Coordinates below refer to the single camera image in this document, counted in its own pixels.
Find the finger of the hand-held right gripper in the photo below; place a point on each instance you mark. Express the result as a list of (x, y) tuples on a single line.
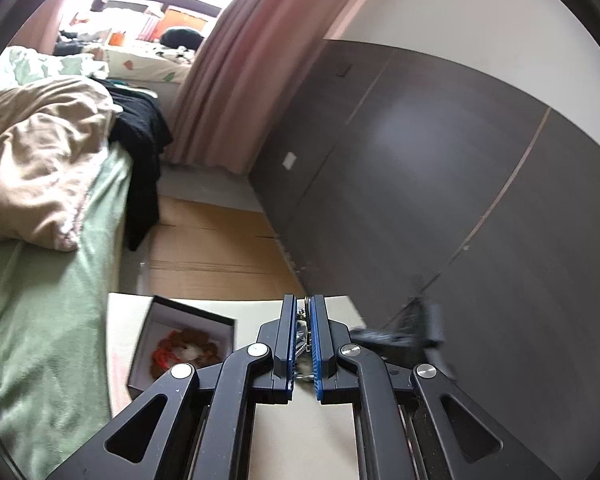
[(380, 336)]

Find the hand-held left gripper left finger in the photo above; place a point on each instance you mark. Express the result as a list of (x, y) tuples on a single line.
[(290, 345)]

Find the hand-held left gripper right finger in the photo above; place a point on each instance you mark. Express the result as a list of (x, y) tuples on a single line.
[(314, 345)]

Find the black jewelry box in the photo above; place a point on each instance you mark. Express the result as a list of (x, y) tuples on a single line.
[(190, 320)]

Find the flat cardboard sheet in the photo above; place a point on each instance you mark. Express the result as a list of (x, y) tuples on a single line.
[(215, 250)]

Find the dark grey wardrobe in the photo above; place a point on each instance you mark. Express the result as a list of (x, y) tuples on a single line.
[(430, 185)]

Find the white wardrobe sticker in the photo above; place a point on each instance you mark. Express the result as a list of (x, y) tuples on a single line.
[(290, 160)]

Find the black garment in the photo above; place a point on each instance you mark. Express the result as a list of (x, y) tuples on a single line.
[(140, 160)]

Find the green bed sheet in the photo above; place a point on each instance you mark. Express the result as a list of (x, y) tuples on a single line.
[(45, 335)]

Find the pink curtain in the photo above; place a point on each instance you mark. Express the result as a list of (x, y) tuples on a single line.
[(250, 60)]

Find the beige blanket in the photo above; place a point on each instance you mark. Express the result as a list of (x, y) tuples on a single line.
[(40, 160)]

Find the white printed cloth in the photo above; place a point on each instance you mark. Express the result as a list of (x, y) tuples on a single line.
[(145, 65)]

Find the black round bag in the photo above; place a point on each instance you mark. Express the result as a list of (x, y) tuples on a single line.
[(181, 37)]

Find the green leaf print pillow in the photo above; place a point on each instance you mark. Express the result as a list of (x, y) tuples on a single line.
[(45, 65)]

